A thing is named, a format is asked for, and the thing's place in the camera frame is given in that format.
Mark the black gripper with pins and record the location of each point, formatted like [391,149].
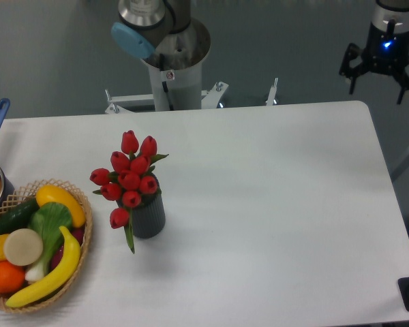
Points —
[388,51]

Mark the red tulip bouquet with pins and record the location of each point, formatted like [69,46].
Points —
[130,165]

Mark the silver second robot arm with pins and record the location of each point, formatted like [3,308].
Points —
[387,15]

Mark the grey ribbed vase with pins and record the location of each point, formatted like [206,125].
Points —
[143,221]

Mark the dark red vegetable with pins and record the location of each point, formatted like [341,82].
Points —
[78,234]

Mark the yellow squash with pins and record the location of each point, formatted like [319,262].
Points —
[52,193]

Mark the green bok choy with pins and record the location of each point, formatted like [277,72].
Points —
[46,222]

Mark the yellow banana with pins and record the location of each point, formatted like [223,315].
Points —
[53,280]

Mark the woven wicker basket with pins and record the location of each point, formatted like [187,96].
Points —
[27,192]

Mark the green cucumber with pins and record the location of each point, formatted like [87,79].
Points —
[18,216]

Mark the beige round slice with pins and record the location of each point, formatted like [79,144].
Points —
[23,247]

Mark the orange fruit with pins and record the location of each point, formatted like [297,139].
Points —
[12,278]

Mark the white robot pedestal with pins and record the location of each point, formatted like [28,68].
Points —
[176,80]

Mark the white metal base frame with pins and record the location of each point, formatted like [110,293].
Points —
[218,96]

